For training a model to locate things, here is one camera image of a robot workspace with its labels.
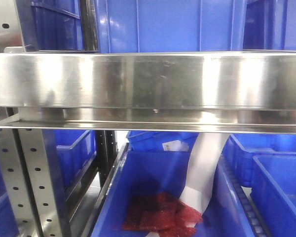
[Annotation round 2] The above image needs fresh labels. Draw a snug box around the large blue bin upper shelf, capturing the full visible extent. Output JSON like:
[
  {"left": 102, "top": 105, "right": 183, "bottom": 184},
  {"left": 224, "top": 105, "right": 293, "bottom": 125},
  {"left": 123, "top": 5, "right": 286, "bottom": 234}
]
[{"left": 95, "top": 0, "right": 247, "bottom": 53}]

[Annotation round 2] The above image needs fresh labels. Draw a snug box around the steel shelf front beam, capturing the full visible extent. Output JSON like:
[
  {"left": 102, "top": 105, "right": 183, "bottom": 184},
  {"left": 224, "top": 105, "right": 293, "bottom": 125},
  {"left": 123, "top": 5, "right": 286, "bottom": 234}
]
[{"left": 0, "top": 50, "right": 296, "bottom": 134}]

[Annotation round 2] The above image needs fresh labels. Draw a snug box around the perforated steel shelf upright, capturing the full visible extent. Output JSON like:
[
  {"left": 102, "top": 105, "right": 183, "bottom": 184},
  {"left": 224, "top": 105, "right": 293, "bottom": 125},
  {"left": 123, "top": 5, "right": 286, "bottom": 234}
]
[{"left": 0, "top": 128, "right": 72, "bottom": 237}]

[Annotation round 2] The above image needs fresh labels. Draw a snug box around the blue bin lower rear centre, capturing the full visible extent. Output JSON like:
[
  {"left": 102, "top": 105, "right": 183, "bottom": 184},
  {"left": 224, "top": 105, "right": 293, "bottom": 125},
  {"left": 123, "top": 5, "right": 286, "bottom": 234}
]
[{"left": 126, "top": 130, "right": 199, "bottom": 152}]

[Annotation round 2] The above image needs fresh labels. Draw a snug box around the blue bin lower left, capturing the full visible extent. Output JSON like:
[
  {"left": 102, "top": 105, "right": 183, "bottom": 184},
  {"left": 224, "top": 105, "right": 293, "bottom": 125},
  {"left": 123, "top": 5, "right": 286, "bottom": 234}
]
[{"left": 54, "top": 130, "right": 97, "bottom": 188}]

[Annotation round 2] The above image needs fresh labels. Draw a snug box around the blue bin lower right rear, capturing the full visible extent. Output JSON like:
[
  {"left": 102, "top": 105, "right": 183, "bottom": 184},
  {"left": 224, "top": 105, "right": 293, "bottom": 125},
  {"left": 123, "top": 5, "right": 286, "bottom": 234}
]
[{"left": 222, "top": 134, "right": 296, "bottom": 188}]

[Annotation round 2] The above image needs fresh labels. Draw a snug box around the blue bin upper left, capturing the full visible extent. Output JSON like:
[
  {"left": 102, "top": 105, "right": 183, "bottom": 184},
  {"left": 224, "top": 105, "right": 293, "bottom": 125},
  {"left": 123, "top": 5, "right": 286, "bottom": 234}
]
[{"left": 31, "top": 0, "right": 84, "bottom": 50}]

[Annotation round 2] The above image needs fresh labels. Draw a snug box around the blue bin lower right front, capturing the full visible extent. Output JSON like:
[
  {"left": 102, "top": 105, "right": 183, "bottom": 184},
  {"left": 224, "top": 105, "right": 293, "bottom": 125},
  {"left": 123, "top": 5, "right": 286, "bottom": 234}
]
[{"left": 251, "top": 156, "right": 296, "bottom": 237}]

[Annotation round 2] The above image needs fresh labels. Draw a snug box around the blue bin upper right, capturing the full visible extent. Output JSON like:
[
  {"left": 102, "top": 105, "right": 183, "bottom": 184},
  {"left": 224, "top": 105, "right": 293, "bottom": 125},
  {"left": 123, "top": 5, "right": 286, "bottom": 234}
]
[{"left": 243, "top": 0, "right": 296, "bottom": 50}]

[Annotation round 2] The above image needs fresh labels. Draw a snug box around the black shelf post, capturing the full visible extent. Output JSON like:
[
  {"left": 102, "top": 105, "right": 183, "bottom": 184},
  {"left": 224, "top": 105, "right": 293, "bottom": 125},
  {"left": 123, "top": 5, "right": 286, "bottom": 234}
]
[{"left": 95, "top": 130, "right": 117, "bottom": 188}]

